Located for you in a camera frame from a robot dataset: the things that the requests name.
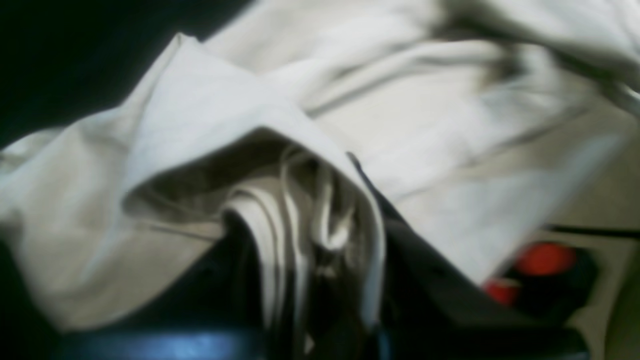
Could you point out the black table cloth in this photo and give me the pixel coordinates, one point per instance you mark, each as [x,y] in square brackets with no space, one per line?
[76,80]

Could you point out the orange black clamp top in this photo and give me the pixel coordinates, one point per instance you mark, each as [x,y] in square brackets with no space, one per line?
[548,282]

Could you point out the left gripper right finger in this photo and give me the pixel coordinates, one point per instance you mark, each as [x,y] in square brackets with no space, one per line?
[429,305]

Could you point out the white cotton T-shirt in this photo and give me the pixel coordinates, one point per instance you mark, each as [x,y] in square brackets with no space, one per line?
[476,119]

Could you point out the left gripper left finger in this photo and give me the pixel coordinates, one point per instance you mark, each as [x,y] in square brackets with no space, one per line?
[190,285]

